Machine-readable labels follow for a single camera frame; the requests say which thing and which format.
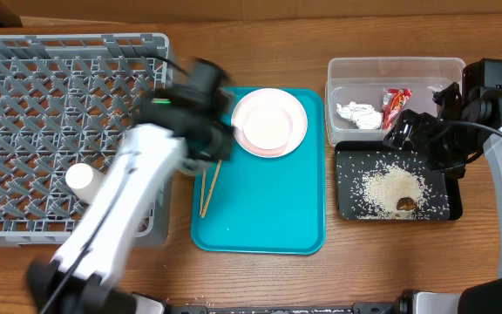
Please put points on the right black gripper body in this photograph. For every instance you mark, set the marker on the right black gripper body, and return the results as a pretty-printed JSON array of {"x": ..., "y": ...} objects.
[{"x": 414, "y": 132}]

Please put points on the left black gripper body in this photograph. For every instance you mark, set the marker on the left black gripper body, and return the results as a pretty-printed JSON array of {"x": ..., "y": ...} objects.
[{"x": 212, "y": 142}]

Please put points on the red snack wrapper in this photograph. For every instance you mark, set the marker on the red snack wrapper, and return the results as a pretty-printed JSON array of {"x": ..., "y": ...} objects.
[{"x": 393, "y": 103}]

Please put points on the white tissue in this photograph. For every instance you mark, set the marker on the white tissue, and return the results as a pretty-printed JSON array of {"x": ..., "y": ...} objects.
[{"x": 364, "y": 116}]

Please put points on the white paper cup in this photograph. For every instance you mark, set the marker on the white paper cup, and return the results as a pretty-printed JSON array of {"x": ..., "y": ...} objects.
[{"x": 84, "y": 181}]

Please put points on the grey bowl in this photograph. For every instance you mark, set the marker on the grey bowl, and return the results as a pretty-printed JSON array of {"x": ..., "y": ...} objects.
[{"x": 193, "y": 167}]

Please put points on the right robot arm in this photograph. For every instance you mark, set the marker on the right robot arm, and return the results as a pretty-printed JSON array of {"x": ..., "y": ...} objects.
[{"x": 468, "y": 125}]

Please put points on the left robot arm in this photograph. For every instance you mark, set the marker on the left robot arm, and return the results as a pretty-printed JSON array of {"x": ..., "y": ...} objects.
[{"x": 171, "y": 129}]

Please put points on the black food waste tray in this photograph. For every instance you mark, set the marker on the black food waste tray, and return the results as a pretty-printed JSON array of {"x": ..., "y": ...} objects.
[{"x": 351, "y": 196}]

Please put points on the clear plastic waste bin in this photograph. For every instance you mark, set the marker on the clear plastic waste bin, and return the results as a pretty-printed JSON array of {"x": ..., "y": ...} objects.
[{"x": 365, "y": 81}]

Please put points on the right wooden chopstick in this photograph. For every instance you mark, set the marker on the right wooden chopstick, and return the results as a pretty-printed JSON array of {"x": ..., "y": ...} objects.
[{"x": 210, "y": 189}]

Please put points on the wooden chopstick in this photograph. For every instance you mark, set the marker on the wooden chopstick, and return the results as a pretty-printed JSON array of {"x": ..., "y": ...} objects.
[
  {"x": 210, "y": 189},
  {"x": 202, "y": 192}
]

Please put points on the left wooden chopstick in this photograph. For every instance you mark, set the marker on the left wooden chopstick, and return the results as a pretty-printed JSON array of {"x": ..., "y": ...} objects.
[{"x": 202, "y": 192}]

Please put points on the large white plate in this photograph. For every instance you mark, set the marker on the large white plate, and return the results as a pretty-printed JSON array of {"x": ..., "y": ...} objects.
[{"x": 273, "y": 98}]

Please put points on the brown food scrap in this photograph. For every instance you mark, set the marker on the brown food scrap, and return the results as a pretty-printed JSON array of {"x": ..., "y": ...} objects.
[{"x": 406, "y": 204}]

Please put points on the spilled rice pile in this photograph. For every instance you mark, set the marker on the spilled rice pile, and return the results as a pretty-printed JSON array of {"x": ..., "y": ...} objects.
[{"x": 392, "y": 187}]

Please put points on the teal plastic tray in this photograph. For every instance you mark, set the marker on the teal plastic tray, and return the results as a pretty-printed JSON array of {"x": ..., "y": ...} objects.
[{"x": 269, "y": 205}]

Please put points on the grey plastic dish rack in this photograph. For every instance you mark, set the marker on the grey plastic dish rack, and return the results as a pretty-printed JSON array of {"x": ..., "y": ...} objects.
[{"x": 66, "y": 99}]

